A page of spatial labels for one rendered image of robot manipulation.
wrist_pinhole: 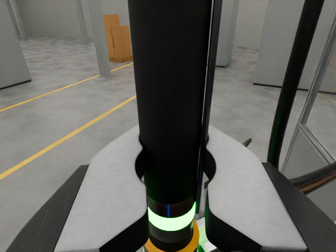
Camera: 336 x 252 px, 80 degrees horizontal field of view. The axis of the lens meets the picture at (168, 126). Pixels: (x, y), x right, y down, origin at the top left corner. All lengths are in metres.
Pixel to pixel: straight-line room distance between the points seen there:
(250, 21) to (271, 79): 6.86
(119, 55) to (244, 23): 6.89
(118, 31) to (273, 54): 5.22
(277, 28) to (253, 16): 6.75
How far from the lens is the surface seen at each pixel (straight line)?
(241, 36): 12.33
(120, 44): 8.25
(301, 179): 0.26
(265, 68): 5.67
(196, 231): 0.17
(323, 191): 1.42
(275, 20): 5.54
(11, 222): 2.51
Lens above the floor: 1.68
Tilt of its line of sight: 30 degrees down
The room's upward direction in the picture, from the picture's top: 1 degrees counter-clockwise
